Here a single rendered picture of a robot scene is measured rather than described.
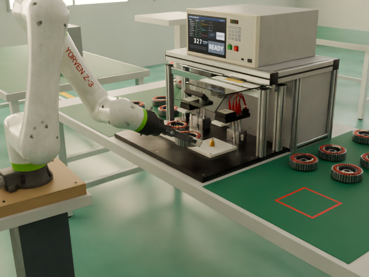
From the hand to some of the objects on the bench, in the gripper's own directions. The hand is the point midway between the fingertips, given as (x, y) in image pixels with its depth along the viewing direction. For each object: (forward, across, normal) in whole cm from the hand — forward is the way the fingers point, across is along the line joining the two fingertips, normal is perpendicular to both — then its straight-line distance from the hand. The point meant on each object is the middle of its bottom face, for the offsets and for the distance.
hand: (188, 138), depth 192 cm
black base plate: (+17, +12, +2) cm, 21 cm away
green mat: (+36, -52, -9) cm, 64 cm away
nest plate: (+15, 0, 0) cm, 15 cm away
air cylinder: (+27, 0, -7) cm, 28 cm away
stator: (+32, -34, -7) cm, 47 cm away
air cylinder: (+27, +24, -7) cm, 37 cm away
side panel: (+51, -20, -17) cm, 58 cm away
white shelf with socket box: (+65, +103, -26) cm, 125 cm away
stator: (+31, +56, -7) cm, 65 cm away
